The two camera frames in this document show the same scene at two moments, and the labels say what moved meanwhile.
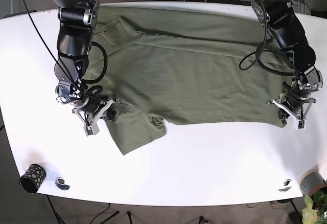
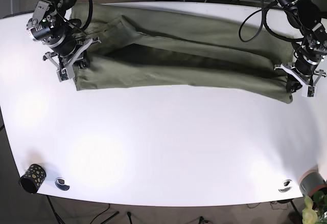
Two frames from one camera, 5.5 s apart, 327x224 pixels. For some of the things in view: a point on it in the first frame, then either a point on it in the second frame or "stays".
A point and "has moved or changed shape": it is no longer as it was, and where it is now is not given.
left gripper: (89, 119) -> (65, 70)
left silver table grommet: (60, 181) stays
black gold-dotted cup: (33, 178) stays
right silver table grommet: (287, 184) stays
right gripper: (292, 105) -> (295, 80)
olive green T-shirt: (187, 66) has moved or changed shape
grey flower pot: (310, 182) stays
